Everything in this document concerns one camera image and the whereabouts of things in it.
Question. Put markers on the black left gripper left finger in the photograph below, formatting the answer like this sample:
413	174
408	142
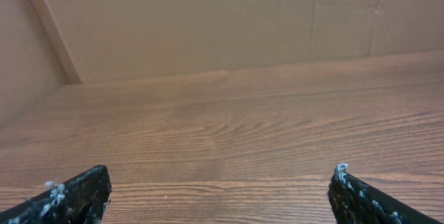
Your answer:
80	200

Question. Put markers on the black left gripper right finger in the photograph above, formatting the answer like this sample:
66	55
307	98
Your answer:
353	201

